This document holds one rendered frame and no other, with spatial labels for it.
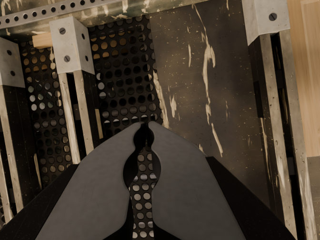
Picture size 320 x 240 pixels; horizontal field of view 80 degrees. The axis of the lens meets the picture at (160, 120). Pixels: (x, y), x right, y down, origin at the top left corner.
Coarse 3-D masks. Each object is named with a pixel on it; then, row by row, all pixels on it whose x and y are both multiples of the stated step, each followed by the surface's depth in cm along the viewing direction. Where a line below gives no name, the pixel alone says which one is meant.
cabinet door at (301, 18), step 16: (288, 0) 43; (304, 0) 43; (304, 16) 43; (304, 32) 43; (304, 48) 43; (304, 64) 44; (304, 80) 44; (304, 96) 44; (304, 112) 44; (304, 128) 44
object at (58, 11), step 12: (72, 0) 46; (84, 0) 46; (96, 0) 45; (108, 0) 45; (120, 0) 45; (24, 12) 48; (36, 12) 47; (48, 12) 47; (60, 12) 46; (72, 12) 46; (0, 24) 49; (12, 24) 48
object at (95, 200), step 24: (120, 144) 10; (144, 144) 12; (96, 168) 8; (120, 168) 8; (72, 192) 7; (96, 192) 7; (120, 192) 7; (72, 216) 6; (96, 216) 6; (120, 216) 6
